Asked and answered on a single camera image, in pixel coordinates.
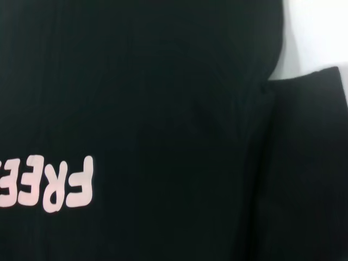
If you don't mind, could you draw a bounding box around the black shirt with FREE print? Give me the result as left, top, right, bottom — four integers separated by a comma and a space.
0, 0, 348, 261

